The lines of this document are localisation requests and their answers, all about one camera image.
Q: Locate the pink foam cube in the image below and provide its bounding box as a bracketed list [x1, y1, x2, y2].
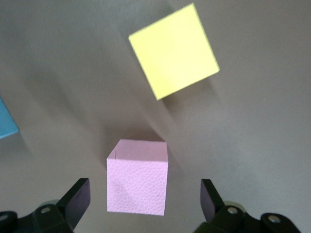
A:
[106, 138, 169, 216]

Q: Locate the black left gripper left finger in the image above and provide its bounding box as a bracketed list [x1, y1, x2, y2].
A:
[0, 178, 92, 233]

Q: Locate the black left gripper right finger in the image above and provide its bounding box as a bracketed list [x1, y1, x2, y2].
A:
[194, 178, 301, 233]

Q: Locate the yellow foam cube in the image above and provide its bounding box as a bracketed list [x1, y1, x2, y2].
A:
[128, 2, 221, 101]

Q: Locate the brown table mat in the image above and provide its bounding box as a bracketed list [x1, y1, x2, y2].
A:
[0, 0, 311, 233]

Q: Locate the blue foam cube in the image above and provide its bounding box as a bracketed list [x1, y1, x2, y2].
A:
[0, 95, 19, 140]

